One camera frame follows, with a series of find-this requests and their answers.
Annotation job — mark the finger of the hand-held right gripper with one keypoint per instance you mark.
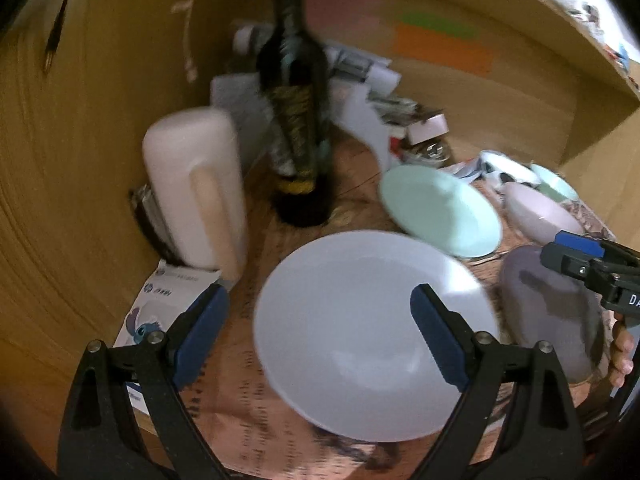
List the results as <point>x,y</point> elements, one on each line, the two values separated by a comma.
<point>570,265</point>
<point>580,242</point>

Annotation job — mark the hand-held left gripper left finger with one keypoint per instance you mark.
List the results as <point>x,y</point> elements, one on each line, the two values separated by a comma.
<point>200,330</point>

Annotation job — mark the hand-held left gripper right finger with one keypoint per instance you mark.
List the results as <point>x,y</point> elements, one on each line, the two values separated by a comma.
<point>440,340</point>

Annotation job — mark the lavender bowl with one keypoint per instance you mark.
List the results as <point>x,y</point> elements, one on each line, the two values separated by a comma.
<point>540,320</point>

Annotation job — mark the mint green plate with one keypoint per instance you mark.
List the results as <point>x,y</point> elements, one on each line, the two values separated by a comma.
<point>440,210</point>

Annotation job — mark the person's right hand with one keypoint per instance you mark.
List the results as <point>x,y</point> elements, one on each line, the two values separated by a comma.
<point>622,355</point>

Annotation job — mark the pale pink bowl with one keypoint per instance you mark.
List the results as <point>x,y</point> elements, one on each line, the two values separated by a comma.
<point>540,215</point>

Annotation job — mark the cartoon printed packet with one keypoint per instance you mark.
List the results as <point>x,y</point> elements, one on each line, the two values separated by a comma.
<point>150,305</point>

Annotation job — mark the mint green bowl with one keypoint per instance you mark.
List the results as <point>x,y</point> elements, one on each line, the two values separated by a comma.
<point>557,182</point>

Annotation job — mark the white patterned bowl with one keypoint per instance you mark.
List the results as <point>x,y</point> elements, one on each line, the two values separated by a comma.
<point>505,165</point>

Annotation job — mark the white plastic jug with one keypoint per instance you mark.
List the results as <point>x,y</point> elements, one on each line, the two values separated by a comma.
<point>200,170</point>

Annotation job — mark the small white box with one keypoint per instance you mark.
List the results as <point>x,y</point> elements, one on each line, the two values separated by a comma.
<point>425,130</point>

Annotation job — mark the wooden shelf board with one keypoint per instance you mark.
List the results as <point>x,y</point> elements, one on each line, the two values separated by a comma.
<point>575,45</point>

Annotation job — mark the white cardboard sheet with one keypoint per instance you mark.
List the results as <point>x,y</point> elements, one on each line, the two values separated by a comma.
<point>235,105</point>

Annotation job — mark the orange paper note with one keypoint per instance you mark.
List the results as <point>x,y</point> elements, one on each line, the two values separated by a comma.
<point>445,52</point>

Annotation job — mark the white paper sheet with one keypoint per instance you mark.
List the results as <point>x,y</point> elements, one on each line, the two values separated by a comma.
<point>365,115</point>

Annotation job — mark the dark wine bottle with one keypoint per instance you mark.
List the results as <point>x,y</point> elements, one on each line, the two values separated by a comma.
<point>295,110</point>

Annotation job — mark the green paper note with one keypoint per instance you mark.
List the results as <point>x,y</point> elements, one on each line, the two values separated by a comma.
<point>440,25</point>

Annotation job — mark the stack of newspapers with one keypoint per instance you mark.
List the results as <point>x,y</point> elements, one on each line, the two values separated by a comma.
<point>350,62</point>

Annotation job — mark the rolled white paper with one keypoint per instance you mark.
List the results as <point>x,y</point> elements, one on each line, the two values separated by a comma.
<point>247,40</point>

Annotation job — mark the pink paper note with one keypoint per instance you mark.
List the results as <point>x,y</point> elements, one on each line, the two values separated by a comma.
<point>350,10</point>

